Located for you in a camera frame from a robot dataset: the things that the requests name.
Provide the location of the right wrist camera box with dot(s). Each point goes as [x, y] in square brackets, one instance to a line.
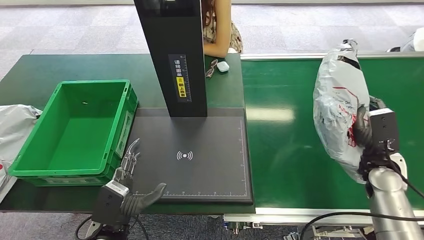
[384, 127]

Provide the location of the white plastic bag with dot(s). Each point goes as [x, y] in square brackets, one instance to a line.
[13, 126]

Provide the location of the dark green table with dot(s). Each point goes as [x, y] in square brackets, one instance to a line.
[33, 73]

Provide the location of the green conveyor belt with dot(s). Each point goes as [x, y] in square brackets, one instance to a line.
[281, 149]

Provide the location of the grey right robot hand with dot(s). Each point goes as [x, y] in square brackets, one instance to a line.
[361, 129]

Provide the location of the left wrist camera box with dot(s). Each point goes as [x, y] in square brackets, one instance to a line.
[107, 203]

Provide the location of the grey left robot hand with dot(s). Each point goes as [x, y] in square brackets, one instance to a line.
[139, 203]

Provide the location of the person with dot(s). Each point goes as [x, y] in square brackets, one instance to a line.
[417, 39]
[220, 30]

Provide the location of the black yellow machine label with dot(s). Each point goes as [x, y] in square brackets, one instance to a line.
[180, 86]

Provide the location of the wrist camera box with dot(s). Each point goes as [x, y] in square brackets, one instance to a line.
[384, 127]
[107, 203]

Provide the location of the white earbuds case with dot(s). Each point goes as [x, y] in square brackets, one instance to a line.
[223, 66]

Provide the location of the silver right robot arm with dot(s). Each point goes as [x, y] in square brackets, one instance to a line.
[387, 198]

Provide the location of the eyeglasses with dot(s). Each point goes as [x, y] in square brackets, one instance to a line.
[211, 69]

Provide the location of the white courier bag package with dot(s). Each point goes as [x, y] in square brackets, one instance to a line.
[334, 109]

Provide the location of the green plastic crate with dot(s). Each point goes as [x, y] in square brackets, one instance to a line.
[76, 132]

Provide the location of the black inbound scanning machine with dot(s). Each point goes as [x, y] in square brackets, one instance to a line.
[175, 33]

